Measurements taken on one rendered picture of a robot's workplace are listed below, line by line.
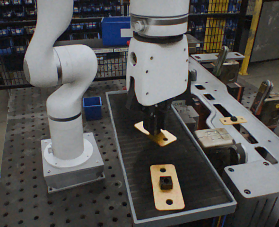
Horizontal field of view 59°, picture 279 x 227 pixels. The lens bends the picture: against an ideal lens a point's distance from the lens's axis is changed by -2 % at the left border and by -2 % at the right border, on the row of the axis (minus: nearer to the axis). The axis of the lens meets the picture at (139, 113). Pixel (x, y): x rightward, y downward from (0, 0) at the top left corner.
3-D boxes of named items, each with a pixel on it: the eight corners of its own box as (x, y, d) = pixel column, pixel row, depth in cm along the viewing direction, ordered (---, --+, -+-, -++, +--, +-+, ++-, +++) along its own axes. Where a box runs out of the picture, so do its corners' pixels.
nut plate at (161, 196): (185, 210, 32) (186, 204, 32) (156, 211, 32) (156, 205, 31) (173, 165, 39) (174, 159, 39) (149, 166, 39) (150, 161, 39)
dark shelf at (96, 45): (202, 47, 151) (203, 42, 149) (47, 57, 135) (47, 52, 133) (188, 38, 169) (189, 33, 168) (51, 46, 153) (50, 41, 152)
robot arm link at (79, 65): (43, 109, 91) (33, 44, 79) (89, 98, 100) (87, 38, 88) (54, 125, 83) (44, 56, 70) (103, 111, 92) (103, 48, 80)
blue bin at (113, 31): (154, 45, 144) (155, 21, 138) (102, 45, 143) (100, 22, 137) (152, 38, 159) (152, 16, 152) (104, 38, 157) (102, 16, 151)
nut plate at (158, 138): (177, 139, 45) (178, 134, 45) (161, 147, 43) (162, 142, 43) (148, 119, 51) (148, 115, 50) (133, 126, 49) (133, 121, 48)
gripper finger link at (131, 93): (118, 100, 38) (138, 117, 42) (150, 60, 38) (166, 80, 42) (114, 97, 38) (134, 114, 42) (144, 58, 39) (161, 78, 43)
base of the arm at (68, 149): (47, 174, 89) (40, 132, 79) (40, 143, 103) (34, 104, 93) (99, 161, 96) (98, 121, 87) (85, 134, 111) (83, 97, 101)
